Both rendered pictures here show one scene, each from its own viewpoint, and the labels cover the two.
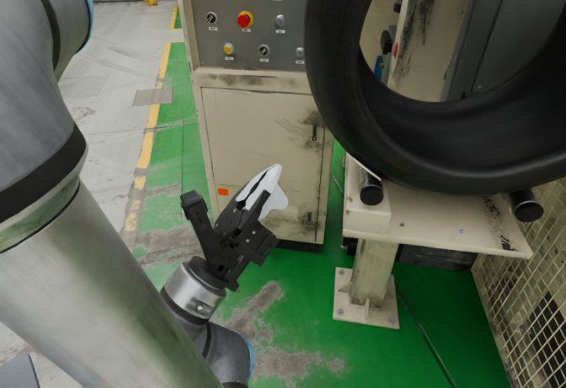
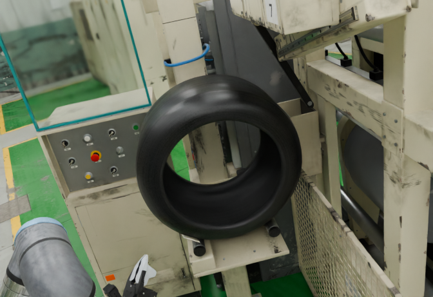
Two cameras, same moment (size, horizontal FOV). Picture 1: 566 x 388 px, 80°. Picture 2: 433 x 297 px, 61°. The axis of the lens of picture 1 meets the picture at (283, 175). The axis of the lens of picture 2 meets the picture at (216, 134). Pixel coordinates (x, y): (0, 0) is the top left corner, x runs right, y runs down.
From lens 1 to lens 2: 0.74 m
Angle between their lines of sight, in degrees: 17
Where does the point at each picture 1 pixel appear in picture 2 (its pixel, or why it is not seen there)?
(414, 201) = (229, 242)
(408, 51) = (199, 159)
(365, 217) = (201, 263)
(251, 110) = (116, 210)
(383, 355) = not seen: outside the picture
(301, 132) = not seen: hidden behind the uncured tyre
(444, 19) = (210, 140)
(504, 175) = (252, 220)
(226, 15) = (82, 156)
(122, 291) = not seen: outside the picture
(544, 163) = (264, 210)
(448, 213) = (247, 243)
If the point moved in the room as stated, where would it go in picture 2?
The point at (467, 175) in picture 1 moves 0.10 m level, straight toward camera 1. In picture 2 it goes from (236, 226) to (230, 246)
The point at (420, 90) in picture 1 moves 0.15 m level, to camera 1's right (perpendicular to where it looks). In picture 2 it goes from (214, 175) to (245, 165)
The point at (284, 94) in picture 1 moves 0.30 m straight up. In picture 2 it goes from (136, 193) to (119, 142)
